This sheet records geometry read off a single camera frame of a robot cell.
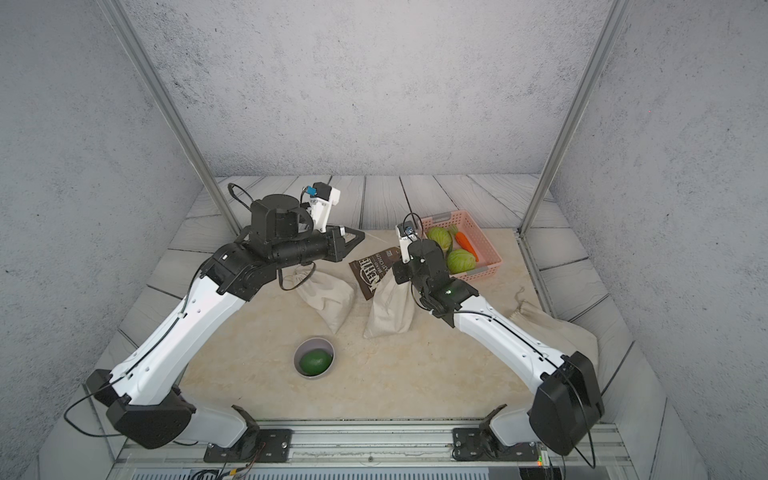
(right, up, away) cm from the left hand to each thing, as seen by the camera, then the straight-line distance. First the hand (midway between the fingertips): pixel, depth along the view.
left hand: (366, 233), depth 61 cm
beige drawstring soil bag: (+5, -19, +22) cm, 30 cm away
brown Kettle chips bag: (-3, -10, +44) cm, 45 cm away
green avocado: (-16, -33, +20) cm, 42 cm away
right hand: (+8, -3, +18) cm, 20 cm away
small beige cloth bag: (-13, -17, +28) cm, 35 cm away
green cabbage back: (+23, +2, +47) cm, 52 cm away
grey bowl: (-18, -30, +24) cm, 42 cm away
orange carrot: (+33, -1, +52) cm, 62 cm away
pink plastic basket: (+40, -6, +47) cm, 62 cm away
